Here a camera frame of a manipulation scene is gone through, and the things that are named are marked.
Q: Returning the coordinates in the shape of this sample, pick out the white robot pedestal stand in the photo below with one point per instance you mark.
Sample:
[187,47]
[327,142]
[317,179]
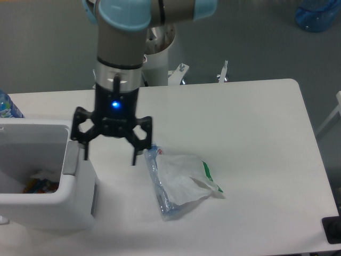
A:
[154,71]

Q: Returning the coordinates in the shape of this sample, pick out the black device at table edge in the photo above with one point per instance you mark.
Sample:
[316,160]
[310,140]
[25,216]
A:
[331,227]

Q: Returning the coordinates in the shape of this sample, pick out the blue labelled bottle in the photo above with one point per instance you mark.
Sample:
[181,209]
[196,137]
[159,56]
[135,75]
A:
[8,108]

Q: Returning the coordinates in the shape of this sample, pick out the large blue water jug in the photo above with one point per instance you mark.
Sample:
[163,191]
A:
[316,16]

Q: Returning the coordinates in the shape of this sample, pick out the white furniture leg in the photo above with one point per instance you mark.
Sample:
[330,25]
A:
[330,121]

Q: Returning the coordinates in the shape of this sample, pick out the colourful trash inside can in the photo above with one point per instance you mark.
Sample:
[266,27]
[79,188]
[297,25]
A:
[43,182]

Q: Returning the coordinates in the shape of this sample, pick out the crushed clear plastic bottle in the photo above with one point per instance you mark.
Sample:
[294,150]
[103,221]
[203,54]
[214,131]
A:
[168,209]

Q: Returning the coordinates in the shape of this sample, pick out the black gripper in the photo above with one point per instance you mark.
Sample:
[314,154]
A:
[113,116]

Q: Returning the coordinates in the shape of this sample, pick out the white green plastic bag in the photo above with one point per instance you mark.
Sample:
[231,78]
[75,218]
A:
[185,178]

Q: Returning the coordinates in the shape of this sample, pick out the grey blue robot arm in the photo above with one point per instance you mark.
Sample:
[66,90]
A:
[122,38]

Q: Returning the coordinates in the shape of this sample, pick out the white push-lid trash can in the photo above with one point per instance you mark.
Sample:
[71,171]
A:
[30,145]

